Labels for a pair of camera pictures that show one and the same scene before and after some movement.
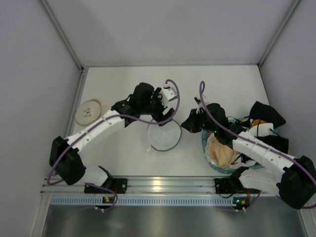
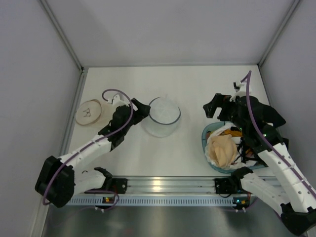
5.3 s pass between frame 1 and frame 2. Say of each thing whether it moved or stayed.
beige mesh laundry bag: stayed
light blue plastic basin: stayed
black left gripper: moved
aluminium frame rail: stayed
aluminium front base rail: stayed
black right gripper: moved
